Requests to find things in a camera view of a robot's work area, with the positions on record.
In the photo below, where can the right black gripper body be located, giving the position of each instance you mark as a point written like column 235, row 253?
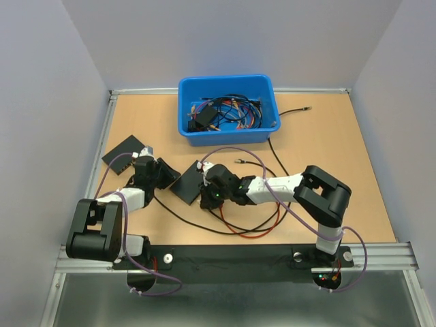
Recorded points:
column 213, row 196

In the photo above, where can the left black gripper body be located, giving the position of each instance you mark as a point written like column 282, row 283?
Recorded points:
column 163, row 177

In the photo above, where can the black network switch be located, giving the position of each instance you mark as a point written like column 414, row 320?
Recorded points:
column 119, row 158
column 187, row 186

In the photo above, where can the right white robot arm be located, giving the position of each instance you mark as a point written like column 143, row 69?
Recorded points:
column 323, row 196

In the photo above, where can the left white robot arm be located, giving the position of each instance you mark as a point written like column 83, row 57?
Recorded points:
column 96, row 230

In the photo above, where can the black power adapter in bin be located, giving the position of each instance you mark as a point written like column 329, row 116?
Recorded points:
column 202, row 120

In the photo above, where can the blue plastic bin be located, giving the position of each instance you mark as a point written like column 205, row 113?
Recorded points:
column 246, row 105

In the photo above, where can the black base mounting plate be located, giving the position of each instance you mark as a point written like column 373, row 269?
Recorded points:
column 216, row 264

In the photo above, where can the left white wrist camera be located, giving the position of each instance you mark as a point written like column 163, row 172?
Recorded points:
column 147, row 151

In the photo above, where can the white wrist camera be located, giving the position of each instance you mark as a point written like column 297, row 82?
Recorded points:
column 147, row 151
column 204, row 167

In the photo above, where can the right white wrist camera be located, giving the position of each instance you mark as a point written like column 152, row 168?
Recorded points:
column 204, row 167

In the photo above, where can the aluminium table edge rail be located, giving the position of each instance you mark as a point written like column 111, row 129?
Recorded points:
column 101, row 145

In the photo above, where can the front aluminium frame rail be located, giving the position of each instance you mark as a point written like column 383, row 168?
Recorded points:
column 381, row 256

